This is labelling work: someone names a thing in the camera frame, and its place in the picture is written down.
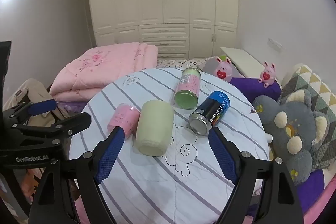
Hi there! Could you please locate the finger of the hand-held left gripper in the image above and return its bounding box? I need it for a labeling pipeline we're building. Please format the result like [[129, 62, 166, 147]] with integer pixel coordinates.
[[3, 99, 58, 126], [12, 112, 92, 145]]

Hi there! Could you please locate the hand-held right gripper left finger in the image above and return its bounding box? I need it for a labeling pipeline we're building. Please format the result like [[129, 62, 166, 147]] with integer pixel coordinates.
[[28, 126, 125, 224]]

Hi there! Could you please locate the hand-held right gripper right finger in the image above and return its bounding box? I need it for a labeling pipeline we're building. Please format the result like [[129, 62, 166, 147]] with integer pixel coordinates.
[[208, 127, 304, 224]]

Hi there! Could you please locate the pale green cup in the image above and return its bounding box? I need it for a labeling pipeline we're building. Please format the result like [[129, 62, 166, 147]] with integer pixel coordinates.
[[134, 100, 175, 157]]

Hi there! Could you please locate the beige jacket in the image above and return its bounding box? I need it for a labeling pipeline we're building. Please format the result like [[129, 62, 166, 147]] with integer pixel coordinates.
[[3, 78, 71, 125]]

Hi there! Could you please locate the pink wrapped roll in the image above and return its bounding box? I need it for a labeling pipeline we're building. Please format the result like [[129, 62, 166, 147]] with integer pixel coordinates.
[[108, 103, 140, 141]]

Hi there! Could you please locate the blue and black can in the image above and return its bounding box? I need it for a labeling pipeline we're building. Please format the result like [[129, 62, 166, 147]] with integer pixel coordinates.
[[188, 91, 231, 136]]

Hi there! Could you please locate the striped white blanket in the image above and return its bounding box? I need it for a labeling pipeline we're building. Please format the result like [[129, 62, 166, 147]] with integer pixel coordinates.
[[69, 67, 270, 224]]

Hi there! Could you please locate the folded pink quilt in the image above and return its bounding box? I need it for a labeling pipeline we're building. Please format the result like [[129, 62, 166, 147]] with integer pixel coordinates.
[[49, 42, 158, 103]]

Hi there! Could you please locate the pink and green canister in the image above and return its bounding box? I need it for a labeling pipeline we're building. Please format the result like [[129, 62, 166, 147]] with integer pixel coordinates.
[[174, 67, 202, 110]]

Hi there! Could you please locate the grey plush toy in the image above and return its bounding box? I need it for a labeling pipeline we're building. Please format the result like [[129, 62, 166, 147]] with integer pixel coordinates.
[[252, 95, 330, 186]]

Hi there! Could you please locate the purple pillow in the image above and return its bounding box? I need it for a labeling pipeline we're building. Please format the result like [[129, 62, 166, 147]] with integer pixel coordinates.
[[231, 76, 282, 102]]

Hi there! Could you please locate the pink bunny plush toy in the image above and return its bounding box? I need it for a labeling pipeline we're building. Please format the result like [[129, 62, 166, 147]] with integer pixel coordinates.
[[213, 56, 234, 82], [258, 61, 277, 87]]

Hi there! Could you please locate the white board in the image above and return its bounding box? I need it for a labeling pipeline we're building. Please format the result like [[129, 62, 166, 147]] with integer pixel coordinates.
[[220, 47, 265, 77]]

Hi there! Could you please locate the patterned bed sheet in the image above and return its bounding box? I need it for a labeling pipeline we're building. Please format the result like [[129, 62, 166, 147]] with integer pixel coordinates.
[[156, 58, 210, 69]]

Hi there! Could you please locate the triangle patterned pillow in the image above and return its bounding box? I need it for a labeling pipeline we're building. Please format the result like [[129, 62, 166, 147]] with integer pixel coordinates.
[[280, 64, 336, 169]]

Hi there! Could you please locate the white wardrobe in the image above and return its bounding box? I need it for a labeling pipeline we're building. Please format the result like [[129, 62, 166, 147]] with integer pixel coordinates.
[[87, 0, 240, 60]]

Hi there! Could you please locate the white wall socket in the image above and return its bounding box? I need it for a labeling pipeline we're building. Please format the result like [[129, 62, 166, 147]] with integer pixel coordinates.
[[267, 38, 284, 52]]

